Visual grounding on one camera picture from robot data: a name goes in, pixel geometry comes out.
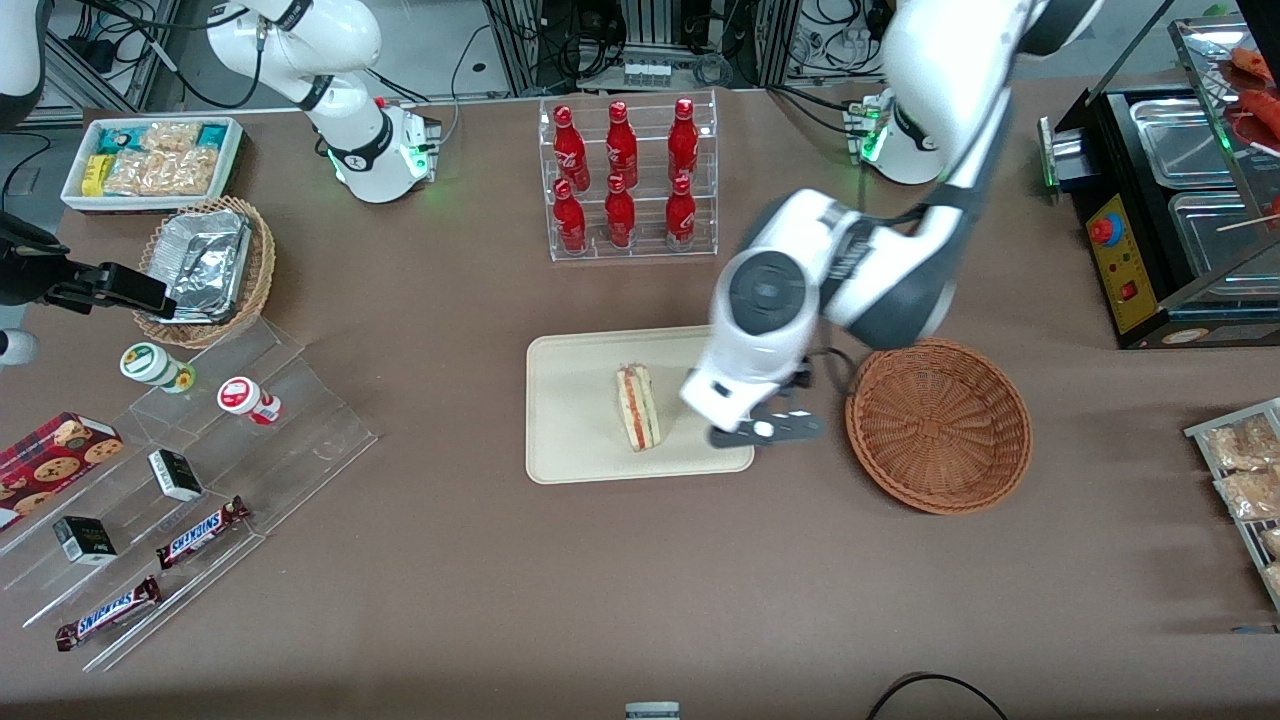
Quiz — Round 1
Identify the red cookie box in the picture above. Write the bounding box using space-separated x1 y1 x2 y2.
0 411 125 532

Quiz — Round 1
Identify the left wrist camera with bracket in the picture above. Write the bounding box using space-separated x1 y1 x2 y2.
708 365 827 448

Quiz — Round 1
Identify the clear acrylic stepped display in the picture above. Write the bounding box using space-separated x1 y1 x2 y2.
0 315 380 674

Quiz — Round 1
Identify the snickers chocolate bar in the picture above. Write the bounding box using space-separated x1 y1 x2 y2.
55 575 163 652
155 496 251 571

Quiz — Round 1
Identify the red cola bottle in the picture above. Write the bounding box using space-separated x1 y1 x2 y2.
665 175 698 251
553 178 589 254
552 105 591 193
604 174 637 249
605 100 639 189
667 97 700 186

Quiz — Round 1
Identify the beige plastic tray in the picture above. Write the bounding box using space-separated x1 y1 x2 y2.
526 324 756 486

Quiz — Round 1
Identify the green cap yogurt bottle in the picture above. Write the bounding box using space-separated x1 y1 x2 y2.
120 342 197 394

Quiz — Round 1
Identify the red cap yogurt bottle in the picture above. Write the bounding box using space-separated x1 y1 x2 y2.
217 376 283 426

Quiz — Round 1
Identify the brown round wicker basket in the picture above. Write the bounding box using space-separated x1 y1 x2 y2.
845 338 1033 516

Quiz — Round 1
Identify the small rice cracker bag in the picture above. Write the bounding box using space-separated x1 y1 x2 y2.
140 121 204 154

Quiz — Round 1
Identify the steel pan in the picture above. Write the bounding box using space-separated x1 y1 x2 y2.
1128 97 1241 191
1166 190 1280 283

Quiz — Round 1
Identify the triangle sandwich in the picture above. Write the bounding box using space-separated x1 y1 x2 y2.
614 364 663 453

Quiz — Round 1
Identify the white rectangular snack bin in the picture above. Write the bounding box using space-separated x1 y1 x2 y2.
60 116 245 214

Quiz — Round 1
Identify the aluminium foil container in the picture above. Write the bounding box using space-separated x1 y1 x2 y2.
147 208 252 324

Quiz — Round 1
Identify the large rice cracker bag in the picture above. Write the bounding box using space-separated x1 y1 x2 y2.
105 147 222 199

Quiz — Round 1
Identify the black hot food warmer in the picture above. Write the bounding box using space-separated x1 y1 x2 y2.
1038 15 1280 351

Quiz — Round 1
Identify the light tan wicker basket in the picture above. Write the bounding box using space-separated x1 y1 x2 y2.
133 196 277 349

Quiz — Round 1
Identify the black cable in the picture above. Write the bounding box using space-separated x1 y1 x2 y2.
865 672 1011 720

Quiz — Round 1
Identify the clear acrylic bottle rack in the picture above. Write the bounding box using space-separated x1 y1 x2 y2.
538 89 719 263

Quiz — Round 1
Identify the small black box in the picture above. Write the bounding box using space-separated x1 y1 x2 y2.
148 449 204 502
52 516 118 566

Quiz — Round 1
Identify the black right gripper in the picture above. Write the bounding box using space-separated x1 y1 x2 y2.
0 213 179 320

